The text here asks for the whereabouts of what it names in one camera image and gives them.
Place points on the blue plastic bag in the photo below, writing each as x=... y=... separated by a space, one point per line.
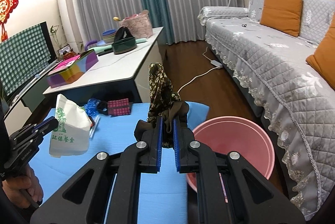
x=91 y=106

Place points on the black television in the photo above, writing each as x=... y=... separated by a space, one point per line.
x=49 y=40

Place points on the orange cushion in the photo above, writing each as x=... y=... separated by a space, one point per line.
x=324 y=56
x=281 y=13

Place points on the white power strip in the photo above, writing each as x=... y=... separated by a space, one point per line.
x=216 y=63

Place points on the red knot wall ornament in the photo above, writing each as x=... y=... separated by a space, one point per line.
x=6 y=6

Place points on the white-topped coffee table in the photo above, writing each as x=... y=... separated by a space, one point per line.
x=125 y=56

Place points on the green round tin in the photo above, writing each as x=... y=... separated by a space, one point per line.
x=124 y=46

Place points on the white takeaway box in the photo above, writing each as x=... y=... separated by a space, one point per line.
x=70 y=121

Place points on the pink lace basket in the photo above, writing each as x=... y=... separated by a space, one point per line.
x=138 y=25

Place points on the grey quilted sofa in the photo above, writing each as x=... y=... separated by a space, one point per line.
x=261 y=51

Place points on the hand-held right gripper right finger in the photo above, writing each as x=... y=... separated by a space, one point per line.
x=176 y=145

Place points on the small photo frame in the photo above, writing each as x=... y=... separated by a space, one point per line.
x=65 y=49

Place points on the bamboo plant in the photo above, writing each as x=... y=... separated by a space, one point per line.
x=53 y=31

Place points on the pink plastic basin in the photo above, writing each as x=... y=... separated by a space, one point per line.
x=230 y=140

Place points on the colourful tin box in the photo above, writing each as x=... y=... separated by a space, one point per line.
x=65 y=74

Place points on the yellow artificial flower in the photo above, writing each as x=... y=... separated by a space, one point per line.
x=116 y=19

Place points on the white standing air conditioner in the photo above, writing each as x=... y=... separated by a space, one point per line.
x=69 y=9

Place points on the blue foam mat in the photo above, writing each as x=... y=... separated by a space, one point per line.
x=110 y=135

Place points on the purple mug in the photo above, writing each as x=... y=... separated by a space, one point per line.
x=87 y=43

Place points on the stack of coloured bowls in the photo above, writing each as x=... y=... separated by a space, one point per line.
x=108 y=35

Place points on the green checked cloth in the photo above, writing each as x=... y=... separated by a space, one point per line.
x=23 y=56

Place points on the red checked dark packet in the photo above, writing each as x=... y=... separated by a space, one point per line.
x=119 y=107

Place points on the mint green tray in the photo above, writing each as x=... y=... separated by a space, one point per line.
x=100 y=50

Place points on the clear plastic wrapper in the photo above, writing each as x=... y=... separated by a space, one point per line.
x=94 y=125

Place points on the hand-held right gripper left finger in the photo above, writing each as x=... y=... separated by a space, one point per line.
x=159 y=145

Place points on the dark floral cloth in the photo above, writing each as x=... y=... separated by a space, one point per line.
x=159 y=87

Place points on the person's left hand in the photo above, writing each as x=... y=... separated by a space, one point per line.
x=15 y=187

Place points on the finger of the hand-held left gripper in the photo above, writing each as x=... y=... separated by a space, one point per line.
x=51 y=126
x=44 y=121

